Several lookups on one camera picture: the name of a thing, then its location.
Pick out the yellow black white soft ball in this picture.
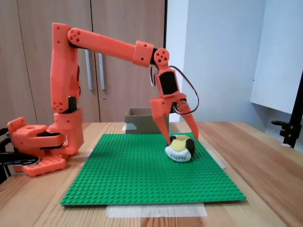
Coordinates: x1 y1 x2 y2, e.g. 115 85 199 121
164 135 196 163

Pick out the brown cardboard box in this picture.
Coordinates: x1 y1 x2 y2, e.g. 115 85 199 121
125 107 170 135

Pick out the short masking tape strip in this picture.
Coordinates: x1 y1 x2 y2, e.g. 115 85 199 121
205 148 227 170
80 148 93 167

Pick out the green studded baseplate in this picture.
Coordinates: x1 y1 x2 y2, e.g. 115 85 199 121
60 132 247 207

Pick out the long masking tape strip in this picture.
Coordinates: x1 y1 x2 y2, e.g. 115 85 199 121
106 202 208 218

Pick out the brown wooden cabinet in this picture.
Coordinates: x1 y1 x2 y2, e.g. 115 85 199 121
0 0 166 123

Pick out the black clamp stand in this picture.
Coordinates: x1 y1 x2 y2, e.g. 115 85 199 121
271 70 303 149

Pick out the black table clamp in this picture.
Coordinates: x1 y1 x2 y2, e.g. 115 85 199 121
0 152 40 166

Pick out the gripper motor cable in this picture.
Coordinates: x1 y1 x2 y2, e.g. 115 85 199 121
149 65 200 114

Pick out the metal cabinet handle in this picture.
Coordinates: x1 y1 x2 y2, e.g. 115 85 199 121
85 49 93 91
98 53 106 90

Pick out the white wall panel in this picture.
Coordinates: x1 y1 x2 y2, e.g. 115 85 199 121
250 0 303 115

